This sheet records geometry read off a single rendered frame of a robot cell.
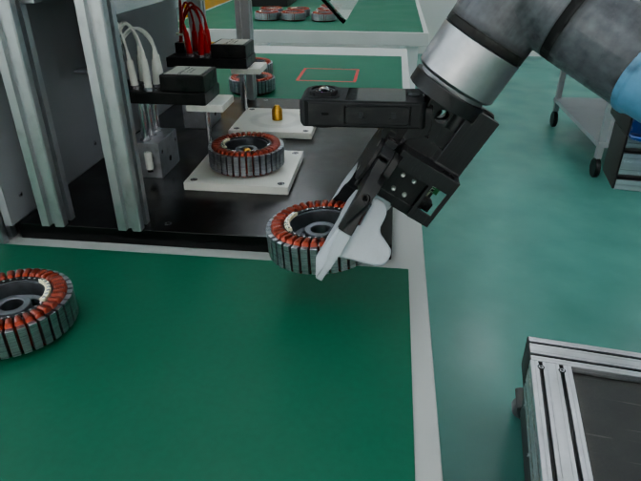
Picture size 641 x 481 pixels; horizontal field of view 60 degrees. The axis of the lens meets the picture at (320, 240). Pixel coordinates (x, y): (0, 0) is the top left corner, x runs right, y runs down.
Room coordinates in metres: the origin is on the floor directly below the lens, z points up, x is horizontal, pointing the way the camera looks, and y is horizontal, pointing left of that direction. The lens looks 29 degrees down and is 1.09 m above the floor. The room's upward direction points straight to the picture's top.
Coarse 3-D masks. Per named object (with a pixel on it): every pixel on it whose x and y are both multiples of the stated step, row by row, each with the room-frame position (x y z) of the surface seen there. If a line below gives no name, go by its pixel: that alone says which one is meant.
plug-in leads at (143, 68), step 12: (120, 24) 0.81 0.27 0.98; (132, 60) 0.80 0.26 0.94; (144, 60) 0.78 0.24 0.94; (156, 60) 0.81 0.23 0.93; (132, 72) 0.80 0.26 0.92; (144, 72) 0.78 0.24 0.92; (156, 72) 0.81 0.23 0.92; (132, 84) 0.80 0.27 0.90; (144, 84) 0.79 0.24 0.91; (156, 84) 0.80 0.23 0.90
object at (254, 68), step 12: (216, 48) 1.02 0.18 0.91; (228, 48) 1.02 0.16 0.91; (240, 48) 1.01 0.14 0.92; (252, 48) 1.06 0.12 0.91; (168, 60) 1.03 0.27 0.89; (180, 60) 1.02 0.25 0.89; (192, 60) 1.02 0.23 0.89; (204, 60) 1.02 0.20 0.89; (216, 60) 1.02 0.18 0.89; (228, 60) 1.01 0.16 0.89; (240, 60) 1.01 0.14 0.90; (252, 60) 1.05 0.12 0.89; (240, 72) 1.02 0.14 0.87; (252, 72) 1.01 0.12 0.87
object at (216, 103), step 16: (128, 80) 0.85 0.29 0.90; (160, 80) 0.78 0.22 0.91; (176, 80) 0.78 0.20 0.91; (192, 80) 0.77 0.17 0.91; (208, 80) 0.79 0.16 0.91; (144, 96) 0.78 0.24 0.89; (160, 96) 0.78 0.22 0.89; (176, 96) 0.77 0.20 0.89; (192, 96) 0.77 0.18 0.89; (208, 96) 0.78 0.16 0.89; (224, 96) 0.82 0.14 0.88; (144, 112) 0.79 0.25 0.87; (144, 128) 0.79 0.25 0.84
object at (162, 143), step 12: (156, 132) 0.83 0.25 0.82; (168, 132) 0.83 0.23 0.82; (144, 144) 0.78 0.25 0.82; (156, 144) 0.78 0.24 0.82; (168, 144) 0.81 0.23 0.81; (156, 156) 0.78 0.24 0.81; (168, 156) 0.81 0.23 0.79; (144, 168) 0.78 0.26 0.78; (156, 168) 0.78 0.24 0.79; (168, 168) 0.80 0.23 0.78
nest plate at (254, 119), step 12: (252, 108) 1.12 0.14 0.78; (264, 108) 1.12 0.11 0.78; (240, 120) 1.03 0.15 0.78; (252, 120) 1.03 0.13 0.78; (264, 120) 1.03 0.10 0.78; (288, 120) 1.03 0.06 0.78; (240, 132) 0.97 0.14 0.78; (252, 132) 0.97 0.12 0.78; (264, 132) 0.97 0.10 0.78; (276, 132) 0.96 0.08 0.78; (288, 132) 0.96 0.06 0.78; (300, 132) 0.96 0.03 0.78; (312, 132) 0.97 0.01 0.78
